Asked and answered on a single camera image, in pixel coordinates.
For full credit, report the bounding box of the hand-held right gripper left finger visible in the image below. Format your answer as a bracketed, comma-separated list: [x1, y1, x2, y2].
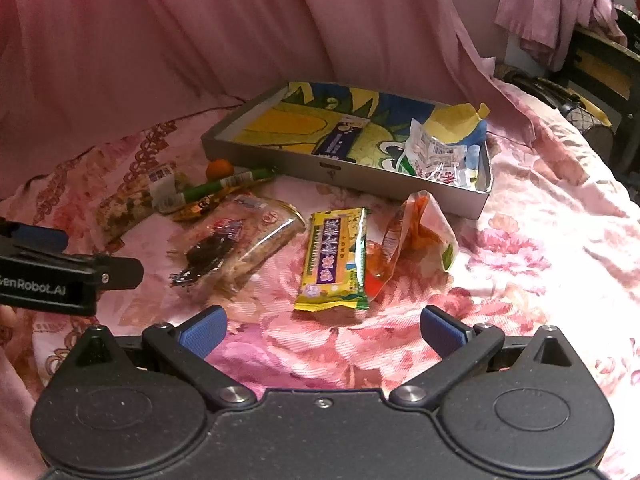
[65, 305, 257, 407]

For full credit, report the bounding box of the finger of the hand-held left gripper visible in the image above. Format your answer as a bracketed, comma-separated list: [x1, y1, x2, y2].
[0, 217, 69, 257]
[102, 256, 145, 292]

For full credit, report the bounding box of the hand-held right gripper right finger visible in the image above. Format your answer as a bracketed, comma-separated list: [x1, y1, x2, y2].
[389, 305, 577, 408]

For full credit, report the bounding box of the granola bar packet white label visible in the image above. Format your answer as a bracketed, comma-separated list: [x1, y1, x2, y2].
[95, 160, 193, 244]

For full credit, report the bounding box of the orange foil snack packet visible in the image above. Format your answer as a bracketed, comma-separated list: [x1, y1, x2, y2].
[172, 180, 262, 224]

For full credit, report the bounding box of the grey box with yellow lining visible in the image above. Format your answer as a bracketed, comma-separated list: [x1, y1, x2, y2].
[201, 80, 494, 221]

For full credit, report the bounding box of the orange transparent snack packet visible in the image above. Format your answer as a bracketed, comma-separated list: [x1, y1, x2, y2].
[364, 190, 460, 307]

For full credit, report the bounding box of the clear packet with dark snack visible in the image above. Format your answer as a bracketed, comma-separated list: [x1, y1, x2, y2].
[169, 194, 307, 291]

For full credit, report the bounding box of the pink floral blanket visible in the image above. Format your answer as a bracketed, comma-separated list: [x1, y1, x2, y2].
[0, 74, 640, 480]

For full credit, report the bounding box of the green stick snack packet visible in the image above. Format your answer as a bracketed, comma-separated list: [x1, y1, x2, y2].
[181, 167, 279, 206]

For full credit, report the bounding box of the yellow and purple snack packet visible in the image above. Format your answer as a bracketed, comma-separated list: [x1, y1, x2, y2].
[293, 207, 370, 314]

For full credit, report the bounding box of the small orange fruit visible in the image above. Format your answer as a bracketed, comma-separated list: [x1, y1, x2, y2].
[206, 159, 235, 181]

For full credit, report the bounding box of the white clear snack packet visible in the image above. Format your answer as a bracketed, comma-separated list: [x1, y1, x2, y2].
[397, 117, 482, 187]

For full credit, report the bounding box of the dark blue snack packet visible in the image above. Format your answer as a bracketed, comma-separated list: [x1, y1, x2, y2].
[311, 114, 374, 164]

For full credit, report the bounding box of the pink curtain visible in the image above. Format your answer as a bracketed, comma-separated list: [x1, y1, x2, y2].
[0, 0, 503, 201]

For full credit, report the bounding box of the black bag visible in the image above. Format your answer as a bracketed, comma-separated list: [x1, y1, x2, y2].
[500, 71, 613, 131]

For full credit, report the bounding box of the black and yellow furniture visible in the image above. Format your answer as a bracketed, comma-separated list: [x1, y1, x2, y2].
[562, 6, 640, 148]

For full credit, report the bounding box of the pink hanging cloth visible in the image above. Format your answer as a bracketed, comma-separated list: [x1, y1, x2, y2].
[495, 0, 629, 74]

